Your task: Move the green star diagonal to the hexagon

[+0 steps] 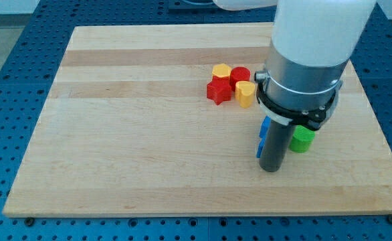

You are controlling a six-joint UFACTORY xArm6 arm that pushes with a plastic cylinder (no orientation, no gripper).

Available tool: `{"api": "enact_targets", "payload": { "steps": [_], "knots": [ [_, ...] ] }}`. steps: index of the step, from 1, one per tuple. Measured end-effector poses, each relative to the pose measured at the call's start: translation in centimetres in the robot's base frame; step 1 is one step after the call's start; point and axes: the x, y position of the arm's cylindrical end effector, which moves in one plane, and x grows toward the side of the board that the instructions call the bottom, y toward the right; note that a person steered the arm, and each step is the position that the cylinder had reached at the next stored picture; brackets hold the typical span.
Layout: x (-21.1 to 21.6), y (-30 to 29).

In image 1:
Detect blue block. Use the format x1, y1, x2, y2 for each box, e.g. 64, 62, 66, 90
259, 116, 271, 139
256, 138, 265, 158

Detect yellow heart block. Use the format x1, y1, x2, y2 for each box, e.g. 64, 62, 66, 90
235, 81, 256, 108

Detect red star block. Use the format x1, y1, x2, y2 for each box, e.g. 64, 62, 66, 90
206, 79, 231, 105

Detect blue block lower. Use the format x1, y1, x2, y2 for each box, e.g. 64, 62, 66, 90
256, 138, 265, 158

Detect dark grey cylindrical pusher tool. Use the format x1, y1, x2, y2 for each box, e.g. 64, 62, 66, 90
258, 120, 296, 172

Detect green cylinder block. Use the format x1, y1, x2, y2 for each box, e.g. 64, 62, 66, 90
288, 126, 316, 153

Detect wooden board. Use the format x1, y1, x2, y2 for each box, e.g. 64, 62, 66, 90
3, 23, 392, 218

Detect black clamp ring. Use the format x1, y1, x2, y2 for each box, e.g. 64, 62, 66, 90
255, 70, 343, 132

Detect blue block upper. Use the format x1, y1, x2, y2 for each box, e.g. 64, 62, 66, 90
259, 116, 271, 139

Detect red cylinder block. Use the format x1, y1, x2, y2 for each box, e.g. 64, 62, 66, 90
229, 66, 251, 92

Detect yellow hexagon block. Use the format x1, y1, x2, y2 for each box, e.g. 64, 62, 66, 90
211, 64, 232, 79

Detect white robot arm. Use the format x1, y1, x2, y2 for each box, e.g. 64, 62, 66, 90
213, 0, 376, 110

